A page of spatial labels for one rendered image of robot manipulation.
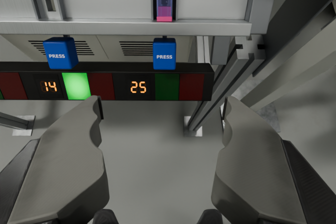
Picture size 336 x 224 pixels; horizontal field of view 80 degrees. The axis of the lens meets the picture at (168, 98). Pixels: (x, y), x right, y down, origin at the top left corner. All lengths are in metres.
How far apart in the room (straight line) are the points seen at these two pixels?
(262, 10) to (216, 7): 0.04
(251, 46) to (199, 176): 0.67
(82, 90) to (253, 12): 0.21
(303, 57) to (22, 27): 0.56
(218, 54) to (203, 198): 0.72
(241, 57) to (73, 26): 0.21
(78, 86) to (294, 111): 0.96
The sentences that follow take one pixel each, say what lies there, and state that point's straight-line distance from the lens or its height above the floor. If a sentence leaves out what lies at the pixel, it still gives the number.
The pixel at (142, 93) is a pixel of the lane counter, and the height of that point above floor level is 0.65.
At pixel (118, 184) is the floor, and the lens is 0.91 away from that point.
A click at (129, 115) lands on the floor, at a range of 0.93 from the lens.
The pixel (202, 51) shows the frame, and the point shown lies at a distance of 0.68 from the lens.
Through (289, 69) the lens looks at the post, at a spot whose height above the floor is 0.39.
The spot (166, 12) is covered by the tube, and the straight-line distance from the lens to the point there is 0.20.
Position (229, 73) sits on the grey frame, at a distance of 0.34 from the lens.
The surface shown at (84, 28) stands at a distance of 0.21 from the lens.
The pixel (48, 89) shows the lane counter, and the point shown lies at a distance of 0.29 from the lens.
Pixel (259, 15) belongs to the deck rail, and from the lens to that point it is 0.22.
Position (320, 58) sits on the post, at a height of 0.49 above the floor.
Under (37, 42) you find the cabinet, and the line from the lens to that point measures 0.94.
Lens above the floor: 0.89
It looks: 72 degrees down
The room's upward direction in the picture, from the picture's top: 2 degrees clockwise
